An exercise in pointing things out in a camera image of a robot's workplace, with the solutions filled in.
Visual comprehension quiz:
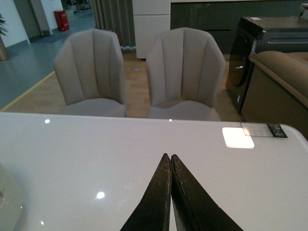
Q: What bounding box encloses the white drawer column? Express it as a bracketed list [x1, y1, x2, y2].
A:
[132, 0, 171, 59]

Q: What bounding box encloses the black washing machine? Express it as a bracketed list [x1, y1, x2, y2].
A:
[225, 16, 308, 116]

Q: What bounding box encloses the left beige upholstered chair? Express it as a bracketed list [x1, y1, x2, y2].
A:
[53, 29, 127, 117]

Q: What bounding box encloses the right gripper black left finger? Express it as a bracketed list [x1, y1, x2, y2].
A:
[121, 154, 172, 231]

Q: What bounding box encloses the green plant in gold pot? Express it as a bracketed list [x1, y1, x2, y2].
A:
[0, 14, 9, 61]

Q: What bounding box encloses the beige upholstered chair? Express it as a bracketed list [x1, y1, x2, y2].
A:
[53, 29, 127, 117]
[146, 27, 226, 121]

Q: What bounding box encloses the white electric cooking pot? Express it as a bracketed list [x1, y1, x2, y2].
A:
[0, 165, 23, 231]

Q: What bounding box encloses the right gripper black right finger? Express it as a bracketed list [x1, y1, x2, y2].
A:
[171, 154, 242, 231]

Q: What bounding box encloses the label sticker on table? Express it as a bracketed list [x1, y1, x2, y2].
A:
[241, 122, 288, 138]

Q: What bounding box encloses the brown sofa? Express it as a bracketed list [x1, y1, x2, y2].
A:
[241, 51, 308, 138]

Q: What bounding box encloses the dark kitchen counter cabinet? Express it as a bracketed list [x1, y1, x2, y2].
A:
[171, 0, 307, 55]

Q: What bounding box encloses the right beige upholstered chair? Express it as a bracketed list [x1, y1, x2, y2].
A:
[146, 27, 226, 121]

